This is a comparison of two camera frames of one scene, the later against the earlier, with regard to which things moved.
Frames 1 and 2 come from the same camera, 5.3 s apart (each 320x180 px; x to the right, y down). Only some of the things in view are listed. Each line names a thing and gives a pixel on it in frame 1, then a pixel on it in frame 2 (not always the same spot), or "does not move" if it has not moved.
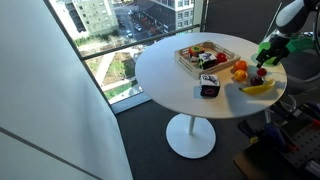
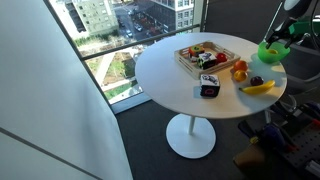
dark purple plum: x=256 y=81 does not move
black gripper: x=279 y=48 -> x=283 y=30
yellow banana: x=259 y=89 does not move
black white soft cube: x=209 y=85 does not move
